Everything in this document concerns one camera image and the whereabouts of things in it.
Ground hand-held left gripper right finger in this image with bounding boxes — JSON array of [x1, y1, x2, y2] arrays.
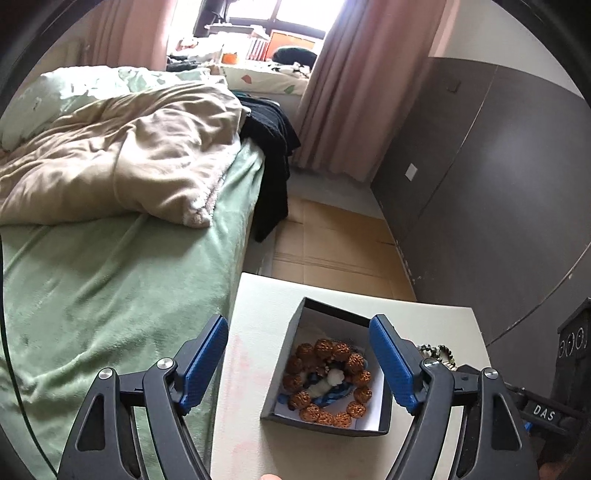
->
[[368, 315, 541, 480]]

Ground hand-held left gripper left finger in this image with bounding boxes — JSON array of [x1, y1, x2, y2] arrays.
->
[[58, 315, 230, 480]]

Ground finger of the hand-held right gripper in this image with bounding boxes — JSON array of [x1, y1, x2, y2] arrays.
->
[[505, 384, 575, 437]]

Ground dark beaded bracelet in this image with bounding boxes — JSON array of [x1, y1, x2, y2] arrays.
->
[[418, 342, 458, 370]]

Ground blue chain bracelet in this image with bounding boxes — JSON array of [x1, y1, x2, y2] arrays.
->
[[277, 364, 370, 409]]

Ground white shell bracelet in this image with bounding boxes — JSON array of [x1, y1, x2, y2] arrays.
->
[[307, 367, 347, 400]]

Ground brown seed bead bracelet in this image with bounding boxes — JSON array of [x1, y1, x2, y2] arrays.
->
[[281, 338, 374, 428]]

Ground black gift box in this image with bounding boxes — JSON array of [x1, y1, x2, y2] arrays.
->
[[260, 296, 394, 437]]

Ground green bed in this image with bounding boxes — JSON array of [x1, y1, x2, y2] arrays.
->
[[0, 138, 266, 480]]

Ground flat cardboard sheet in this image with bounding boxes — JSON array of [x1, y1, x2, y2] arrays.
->
[[256, 196, 416, 303]]

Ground grey wardrobe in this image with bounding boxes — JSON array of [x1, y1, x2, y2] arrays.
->
[[369, 55, 591, 352]]

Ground black clothing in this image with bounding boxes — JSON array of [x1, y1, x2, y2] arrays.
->
[[233, 95, 301, 243]]

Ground beige duvet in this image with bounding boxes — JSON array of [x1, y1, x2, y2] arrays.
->
[[0, 85, 250, 229]]

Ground wide pink curtain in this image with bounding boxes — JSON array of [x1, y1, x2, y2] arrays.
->
[[291, 0, 448, 183]]

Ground leaf print seat cushion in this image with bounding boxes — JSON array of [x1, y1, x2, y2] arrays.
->
[[219, 62, 312, 95]]

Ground pale green printed pillow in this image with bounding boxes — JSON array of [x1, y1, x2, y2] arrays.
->
[[0, 66, 229, 153]]

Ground dark round cushion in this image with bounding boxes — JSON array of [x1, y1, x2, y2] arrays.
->
[[271, 45, 318, 65]]

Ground white slatted rack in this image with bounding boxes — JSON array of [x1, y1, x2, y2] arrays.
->
[[247, 34, 271, 61]]

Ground narrow pink curtain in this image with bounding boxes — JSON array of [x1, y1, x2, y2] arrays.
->
[[85, 0, 181, 70]]

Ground dark window frame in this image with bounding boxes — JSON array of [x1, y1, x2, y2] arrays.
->
[[203, 0, 352, 49]]

